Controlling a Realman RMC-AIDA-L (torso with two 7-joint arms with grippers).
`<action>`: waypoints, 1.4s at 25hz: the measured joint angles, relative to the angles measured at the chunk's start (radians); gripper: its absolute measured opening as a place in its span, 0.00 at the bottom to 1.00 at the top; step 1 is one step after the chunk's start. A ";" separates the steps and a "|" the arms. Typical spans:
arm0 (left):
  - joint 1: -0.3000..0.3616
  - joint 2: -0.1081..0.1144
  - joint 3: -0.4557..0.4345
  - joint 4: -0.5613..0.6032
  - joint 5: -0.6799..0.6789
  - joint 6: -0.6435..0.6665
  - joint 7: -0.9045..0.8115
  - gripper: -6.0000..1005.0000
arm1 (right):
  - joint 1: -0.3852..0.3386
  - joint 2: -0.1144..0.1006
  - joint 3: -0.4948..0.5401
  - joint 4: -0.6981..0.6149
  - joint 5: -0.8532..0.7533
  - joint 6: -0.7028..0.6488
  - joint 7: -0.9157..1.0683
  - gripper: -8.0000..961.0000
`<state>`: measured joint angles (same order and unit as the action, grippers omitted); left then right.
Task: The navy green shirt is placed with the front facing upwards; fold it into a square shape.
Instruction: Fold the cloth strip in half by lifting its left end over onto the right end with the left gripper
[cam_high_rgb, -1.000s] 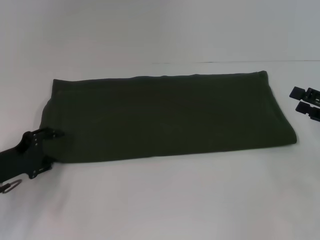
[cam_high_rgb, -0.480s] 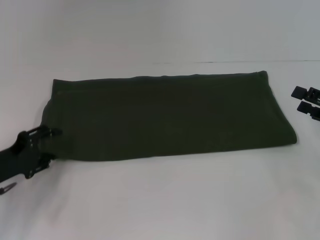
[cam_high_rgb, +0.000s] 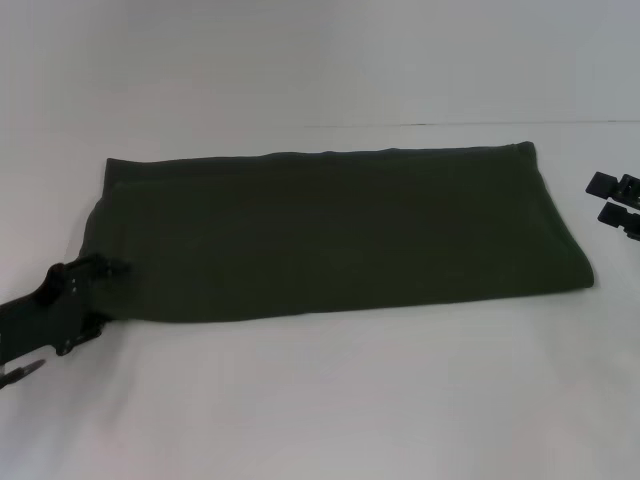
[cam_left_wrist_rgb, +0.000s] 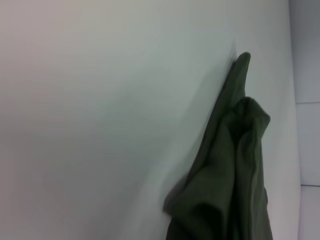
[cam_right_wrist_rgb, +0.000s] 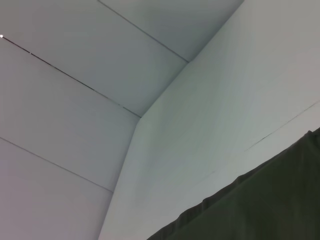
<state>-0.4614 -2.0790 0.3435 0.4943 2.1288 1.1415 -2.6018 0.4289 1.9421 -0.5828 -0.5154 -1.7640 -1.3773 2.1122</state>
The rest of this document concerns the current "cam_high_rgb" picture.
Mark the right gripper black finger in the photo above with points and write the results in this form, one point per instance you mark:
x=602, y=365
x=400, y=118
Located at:
x=612, y=186
x=620, y=216

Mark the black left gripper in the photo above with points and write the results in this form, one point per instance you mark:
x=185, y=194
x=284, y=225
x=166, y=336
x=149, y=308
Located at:
x=47, y=312

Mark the dark green FREE t-shirt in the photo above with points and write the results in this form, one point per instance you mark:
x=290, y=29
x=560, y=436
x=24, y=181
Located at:
x=330, y=235

